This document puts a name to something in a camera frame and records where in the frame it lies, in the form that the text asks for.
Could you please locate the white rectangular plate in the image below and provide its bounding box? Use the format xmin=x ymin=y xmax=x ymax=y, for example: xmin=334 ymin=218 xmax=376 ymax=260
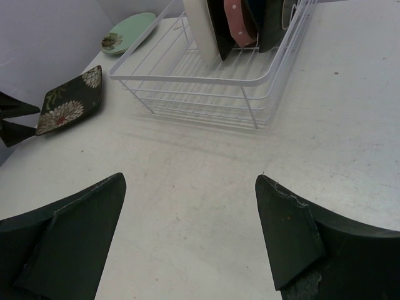
xmin=183 ymin=0 xmax=219 ymax=65

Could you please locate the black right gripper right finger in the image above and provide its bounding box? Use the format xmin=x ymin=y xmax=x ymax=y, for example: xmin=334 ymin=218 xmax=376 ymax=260
xmin=255 ymin=175 xmax=399 ymax=299

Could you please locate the white wire dish rack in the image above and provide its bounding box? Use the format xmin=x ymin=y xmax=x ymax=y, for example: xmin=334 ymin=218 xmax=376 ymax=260
xmin=109 ymin=1 xmax=316 ymax=128

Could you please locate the pink polka dot plate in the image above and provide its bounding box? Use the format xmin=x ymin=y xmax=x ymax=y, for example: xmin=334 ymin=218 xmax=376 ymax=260
xmin=224 ymin=0 xmax=251 ymax=48

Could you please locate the dark blue leaf plate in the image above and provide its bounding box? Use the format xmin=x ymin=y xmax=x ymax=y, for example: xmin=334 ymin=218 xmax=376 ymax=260
xmin=242 ymin=1 xmax=258 ymax=45

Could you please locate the mint green round plate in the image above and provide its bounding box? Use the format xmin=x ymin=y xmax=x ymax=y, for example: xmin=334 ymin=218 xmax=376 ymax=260
xmin=101 ymin=12 xmax=156 ymax=55

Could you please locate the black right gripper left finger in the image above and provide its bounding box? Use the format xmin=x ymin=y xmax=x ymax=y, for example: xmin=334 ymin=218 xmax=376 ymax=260
xmin=1 ymin=172 xmax=126 ymax=299

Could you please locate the cream floral square plate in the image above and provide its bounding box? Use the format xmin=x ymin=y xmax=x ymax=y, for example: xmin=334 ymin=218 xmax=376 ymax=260
xmin=207 ymin=0 xmax=236 ymax=61

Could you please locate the teal leaf-shaped plate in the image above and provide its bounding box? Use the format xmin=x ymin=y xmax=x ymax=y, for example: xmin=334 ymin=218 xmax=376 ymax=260
xmin=259 ymin=0 xmax=298 ymax=53

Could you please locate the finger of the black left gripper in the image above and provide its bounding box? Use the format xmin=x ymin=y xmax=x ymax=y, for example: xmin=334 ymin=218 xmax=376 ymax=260
xmin=0 ymin=92 xmax=41 ymax=118
xmin=0 ymin=119 xmax=35 ymax=148

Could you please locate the black floral square plate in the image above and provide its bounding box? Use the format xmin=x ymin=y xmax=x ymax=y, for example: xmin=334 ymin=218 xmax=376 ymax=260
xmin=36 ymin=65 xmax=103 ymax=136

